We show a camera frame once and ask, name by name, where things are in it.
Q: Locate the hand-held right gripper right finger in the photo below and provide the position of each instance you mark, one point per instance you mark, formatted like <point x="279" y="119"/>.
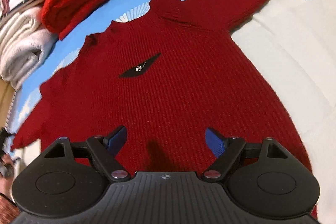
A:
<point x="215" y="142"/>

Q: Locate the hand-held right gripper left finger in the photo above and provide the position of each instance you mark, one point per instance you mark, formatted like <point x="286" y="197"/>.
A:
<point x="118" y="139"/>

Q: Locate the dark red knit sweater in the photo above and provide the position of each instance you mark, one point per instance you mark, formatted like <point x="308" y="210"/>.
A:
<point x="178" y="87"/>

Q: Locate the folded light grey fleece cloth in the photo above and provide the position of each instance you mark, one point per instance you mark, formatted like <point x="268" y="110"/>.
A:
<point x="21" y="45"/>

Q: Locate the blue and white printed bedsheet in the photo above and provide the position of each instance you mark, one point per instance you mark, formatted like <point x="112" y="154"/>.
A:
<point x="291" y="56"/>

